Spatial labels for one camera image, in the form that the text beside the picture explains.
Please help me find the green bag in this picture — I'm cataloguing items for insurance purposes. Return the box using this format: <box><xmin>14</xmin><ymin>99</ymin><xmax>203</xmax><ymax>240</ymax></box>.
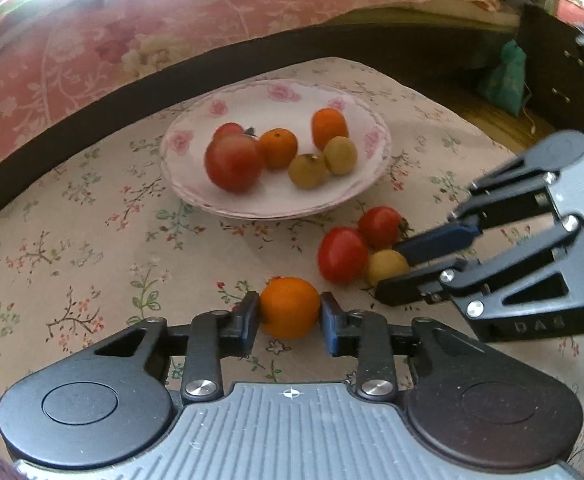
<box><xmin>476</xmin><ymin>40</ymin><xmax>527</xmax><ymax>117</ymax></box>

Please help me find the tan longan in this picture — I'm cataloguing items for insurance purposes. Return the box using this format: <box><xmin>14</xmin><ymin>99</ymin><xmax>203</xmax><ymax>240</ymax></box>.
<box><xmin>323</xmin><ymin>136</ymin><xmax>359</xmax><ymax>176</ymax></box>

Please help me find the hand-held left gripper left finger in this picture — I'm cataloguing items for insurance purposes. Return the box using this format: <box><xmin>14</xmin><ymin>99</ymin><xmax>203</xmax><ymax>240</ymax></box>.
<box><xmin>94</xmin><ymin>291</ymin><xmax>261</xmax><ymax>404</ymax></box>

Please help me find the floral beige tablecloth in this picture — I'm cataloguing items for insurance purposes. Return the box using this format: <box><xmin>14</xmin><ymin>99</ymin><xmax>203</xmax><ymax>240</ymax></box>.
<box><xmin>0</xmin><ymin>57</ymin><xmax>584</xmax><ymax>461</ymax></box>

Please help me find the round orange tomato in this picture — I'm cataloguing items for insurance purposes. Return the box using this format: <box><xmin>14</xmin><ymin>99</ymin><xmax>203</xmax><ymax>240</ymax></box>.
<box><xmin>259</xmin><ymin>276</ymin><xmax>321</xmax><ymax>340</ymax></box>

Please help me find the white floral plate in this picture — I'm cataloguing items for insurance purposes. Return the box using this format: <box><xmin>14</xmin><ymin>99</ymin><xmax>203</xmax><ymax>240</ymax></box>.
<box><xmin>160</xmin><ymin>79</ymin><xmax>393</xmax><ymax>221</ymax></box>

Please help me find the dark wooden bed frame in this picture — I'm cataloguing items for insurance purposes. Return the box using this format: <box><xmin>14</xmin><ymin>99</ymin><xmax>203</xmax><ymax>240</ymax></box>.
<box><xmin>0</xmin><ymin>7</ymin><xmax>522</xmax><ymax>233</ymax></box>

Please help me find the small orange cherry tomato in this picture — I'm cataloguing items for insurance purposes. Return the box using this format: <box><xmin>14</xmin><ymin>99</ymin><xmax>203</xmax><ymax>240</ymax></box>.
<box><xmin>258</xmin><ymin>128</ymin><xmax>299</xmax><ymax>170</ymax></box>

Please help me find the red cherry tomato with stem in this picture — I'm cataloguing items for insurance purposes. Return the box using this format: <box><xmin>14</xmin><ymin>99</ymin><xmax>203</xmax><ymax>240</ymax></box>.
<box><xmin>213</xmin><ymin>122</ymin><xmax>261</xmax><ymax>142</ymax></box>
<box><xmin>358</xmin><ymin>206</ymin><xmax>413</xmax><ymax>251</ymax></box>

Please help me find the pink floral quilt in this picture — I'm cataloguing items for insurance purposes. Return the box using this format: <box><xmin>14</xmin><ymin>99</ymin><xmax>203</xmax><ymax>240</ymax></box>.
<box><xmin>0</xmin><ymin>0</ymin><xmax>472</xmax><ymax>183</ymax></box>

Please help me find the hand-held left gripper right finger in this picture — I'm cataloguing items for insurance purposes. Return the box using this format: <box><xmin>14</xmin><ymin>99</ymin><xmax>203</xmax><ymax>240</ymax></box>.
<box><xmin>320</xmin><ymin>291</ymin><xmax>487</xmax><ymax>404</ymax></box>

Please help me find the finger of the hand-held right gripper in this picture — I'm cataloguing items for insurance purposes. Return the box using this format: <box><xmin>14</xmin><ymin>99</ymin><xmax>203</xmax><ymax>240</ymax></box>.
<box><xmin>376</xmin><ymin>219</ymin><xmax>584</xmax><ymax>323</ymax></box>
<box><xmin>394</xmin><ymin>155</ymin><xmax>566</xmax><ymax>267</ymax></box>

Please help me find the large dark red tomato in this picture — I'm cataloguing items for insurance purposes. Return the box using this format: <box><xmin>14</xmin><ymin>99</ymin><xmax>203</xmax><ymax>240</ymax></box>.
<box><xmin>204</xmin><ymin>133</ymin><xmax>264</xmax><ymax>194</ymax></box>

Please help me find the yellow-green tomato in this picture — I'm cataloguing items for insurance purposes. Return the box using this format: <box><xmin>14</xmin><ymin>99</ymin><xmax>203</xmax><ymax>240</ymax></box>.
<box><xmin>367</xmin><ymin>249</ymin><xmax>411</xmax><ymax>286</ymax></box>
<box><xmin>288</xmin><ymin>153</ymin><xmax>331</xmax><ymax>191</ymax></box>

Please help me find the oval orange cherry tomato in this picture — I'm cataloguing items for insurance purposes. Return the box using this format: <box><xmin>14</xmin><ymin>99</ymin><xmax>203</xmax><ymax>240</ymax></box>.
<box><xmin>312</xmin><ymin>108</ymin><xmax>349</xmax><ymax>151</ymax></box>

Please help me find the dark drawer cabinet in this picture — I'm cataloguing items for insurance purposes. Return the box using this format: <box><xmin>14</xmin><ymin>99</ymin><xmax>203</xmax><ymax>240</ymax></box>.
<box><xmin>516</xmin><ymin>0</ymin><xmax>584</xmax><ymax>133</ymax></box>

